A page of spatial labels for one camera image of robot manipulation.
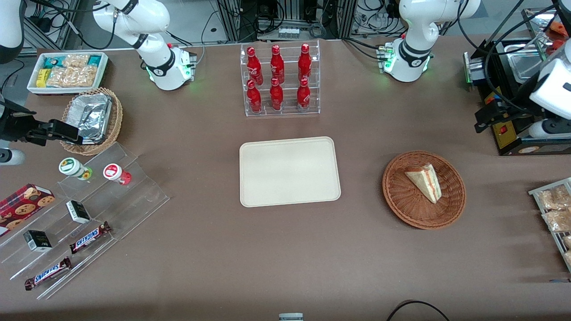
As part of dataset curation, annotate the beige plastic tray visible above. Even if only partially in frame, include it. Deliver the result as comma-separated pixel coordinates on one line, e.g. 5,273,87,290
239,136,342,208

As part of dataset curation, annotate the black food warmer appliance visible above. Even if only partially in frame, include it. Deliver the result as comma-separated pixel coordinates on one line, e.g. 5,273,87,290
464,37,571,157

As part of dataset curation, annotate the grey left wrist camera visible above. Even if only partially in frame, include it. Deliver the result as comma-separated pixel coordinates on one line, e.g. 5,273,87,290
528,118,571,140

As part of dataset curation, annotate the wrapped triangle sandwich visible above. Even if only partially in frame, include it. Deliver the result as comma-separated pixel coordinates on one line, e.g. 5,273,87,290
404,163,443,205

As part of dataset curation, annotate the clear acrylic bottle rack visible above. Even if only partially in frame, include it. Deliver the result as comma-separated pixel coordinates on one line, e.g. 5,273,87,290
240,40,321,118

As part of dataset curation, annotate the clear cracker bag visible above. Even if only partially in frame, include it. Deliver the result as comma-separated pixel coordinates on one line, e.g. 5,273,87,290
62,54,90,69
47,66,99,88

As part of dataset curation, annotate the red cola bottle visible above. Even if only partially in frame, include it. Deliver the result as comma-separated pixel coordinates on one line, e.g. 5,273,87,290
269,78,284,111
246,46,264,86
296,78,311,111
297,43,313,83
269,45,286,85
246,79,263,113

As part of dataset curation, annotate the brown round wicker basket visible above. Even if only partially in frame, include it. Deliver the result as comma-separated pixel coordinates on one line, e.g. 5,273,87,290
382,150,467,230

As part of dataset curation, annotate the stainless steel pan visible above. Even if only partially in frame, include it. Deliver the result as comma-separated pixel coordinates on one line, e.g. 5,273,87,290
508,41,550,84

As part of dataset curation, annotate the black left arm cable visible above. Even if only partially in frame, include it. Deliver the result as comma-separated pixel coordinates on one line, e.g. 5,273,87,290
457,0,563,114

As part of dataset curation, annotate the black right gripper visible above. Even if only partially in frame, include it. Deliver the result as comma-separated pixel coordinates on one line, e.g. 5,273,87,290
0,102,84,146

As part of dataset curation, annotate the white plastic snack bin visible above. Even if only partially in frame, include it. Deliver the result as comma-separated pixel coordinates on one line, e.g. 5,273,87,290
27,52,109,96

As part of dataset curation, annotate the clear acrylic stepped display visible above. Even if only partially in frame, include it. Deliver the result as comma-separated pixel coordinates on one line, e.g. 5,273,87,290
0,142,170,300

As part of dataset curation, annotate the small black carton box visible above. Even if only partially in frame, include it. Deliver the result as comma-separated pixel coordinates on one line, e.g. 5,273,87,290
23,230,53,253
66,200,91,224

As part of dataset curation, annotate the red lidded white cup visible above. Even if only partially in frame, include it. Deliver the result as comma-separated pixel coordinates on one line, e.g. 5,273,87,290
103,163,132,186

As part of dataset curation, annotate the aluminium frame structure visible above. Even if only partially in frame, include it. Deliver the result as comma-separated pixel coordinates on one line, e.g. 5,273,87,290
217,0,358,41

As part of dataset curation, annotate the silver metal box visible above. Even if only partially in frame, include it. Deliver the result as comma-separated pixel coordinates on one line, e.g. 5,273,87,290
463,50,486,86

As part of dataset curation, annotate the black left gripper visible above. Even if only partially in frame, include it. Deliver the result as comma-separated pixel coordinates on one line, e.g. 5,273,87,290
474,97,544,134

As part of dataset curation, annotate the green lidded white cup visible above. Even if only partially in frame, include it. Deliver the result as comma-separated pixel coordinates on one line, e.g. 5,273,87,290
58,157,93,181

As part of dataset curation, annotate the black looped cable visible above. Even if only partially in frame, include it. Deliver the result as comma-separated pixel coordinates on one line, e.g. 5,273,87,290
385,300,452,321

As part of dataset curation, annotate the light wicker basket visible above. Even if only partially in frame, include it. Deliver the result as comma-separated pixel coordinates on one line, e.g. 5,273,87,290
60,87,124,156

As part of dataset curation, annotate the brown Snickers bar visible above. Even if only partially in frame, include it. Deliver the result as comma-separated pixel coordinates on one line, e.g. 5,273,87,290
69,221,112,255
24,257,72,292

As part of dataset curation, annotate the red chocolate cookie box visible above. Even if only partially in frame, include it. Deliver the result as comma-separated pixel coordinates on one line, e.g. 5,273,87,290
0,183,56,237

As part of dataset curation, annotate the thin black table cable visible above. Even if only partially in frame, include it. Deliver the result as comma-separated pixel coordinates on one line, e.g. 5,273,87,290
166,8,232,65

